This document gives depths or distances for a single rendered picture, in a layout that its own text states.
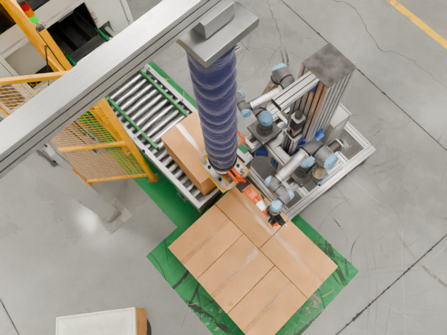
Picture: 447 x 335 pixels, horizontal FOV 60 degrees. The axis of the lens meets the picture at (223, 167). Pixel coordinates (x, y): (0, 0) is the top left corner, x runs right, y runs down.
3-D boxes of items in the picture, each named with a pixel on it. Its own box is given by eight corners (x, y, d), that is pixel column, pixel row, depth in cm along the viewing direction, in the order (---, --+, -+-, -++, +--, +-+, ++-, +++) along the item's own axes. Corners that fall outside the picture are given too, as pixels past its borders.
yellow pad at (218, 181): (197, 163, 323) (197, 161, 318) (207, 156, 325) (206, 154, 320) (223, 193, 313) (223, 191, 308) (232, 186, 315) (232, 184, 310)
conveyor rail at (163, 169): (64, 72, 447) (57, 62, 429) (68, 69, 448) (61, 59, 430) (198, 211, 382) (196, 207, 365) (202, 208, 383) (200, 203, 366)
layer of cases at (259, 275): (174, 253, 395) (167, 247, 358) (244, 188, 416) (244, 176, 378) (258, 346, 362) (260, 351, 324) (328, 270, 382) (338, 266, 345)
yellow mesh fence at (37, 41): (69, 94, 484) (-49, -53, 287) (76, 90, 486) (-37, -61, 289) (127, 156, 451) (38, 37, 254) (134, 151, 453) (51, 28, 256)
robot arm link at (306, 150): (312, 131, 266) (262, 181, 265) (324, 141, 263) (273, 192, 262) (311, 136, 278) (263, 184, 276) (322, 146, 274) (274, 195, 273)
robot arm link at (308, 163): (303, 155, 320) (306, 149, 307) (315, 167, 316) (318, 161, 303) (293, 165, 317) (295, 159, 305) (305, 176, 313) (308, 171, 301)
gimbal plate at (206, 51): (157, 26, 162) (155, 18, 158) (210, -13, 169) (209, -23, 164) (206, 69, 154) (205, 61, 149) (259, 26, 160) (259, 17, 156)
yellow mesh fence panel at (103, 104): (82, 189, 439) (-47, 91, 242) (82, 181, 442) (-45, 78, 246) (158, 181, 438) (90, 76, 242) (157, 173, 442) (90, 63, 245)
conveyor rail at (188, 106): (109, 38, 461) (104, 28, 443) (112, 36, 462) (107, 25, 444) (245, 168, 396) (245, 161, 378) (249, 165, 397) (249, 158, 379)
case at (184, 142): (167, 153, 390) (159, 136, 353) (198, 129, 398) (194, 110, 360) (204, 196, 373) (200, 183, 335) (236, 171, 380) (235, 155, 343)
